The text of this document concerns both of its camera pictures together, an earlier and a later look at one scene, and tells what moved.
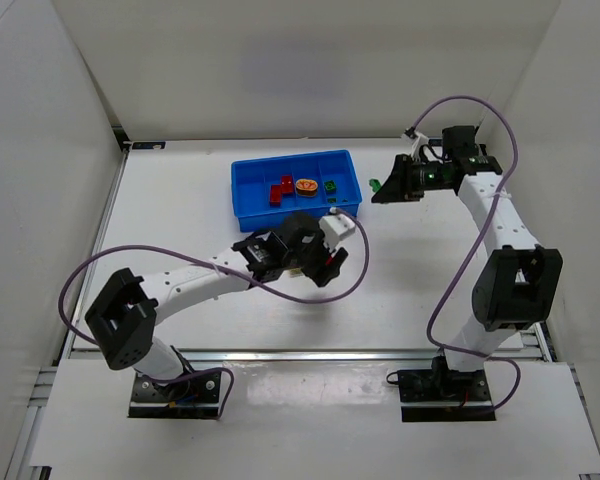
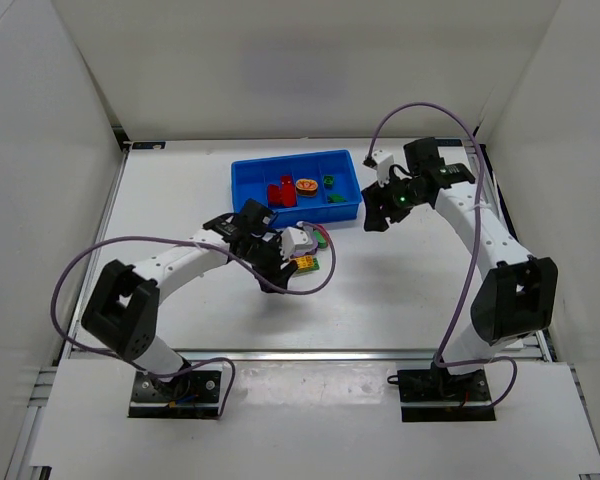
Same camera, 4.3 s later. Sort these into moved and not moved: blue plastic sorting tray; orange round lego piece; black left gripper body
Moved: black left gripper body
Not moved: blue plastic sorting tray; orange round lego piece
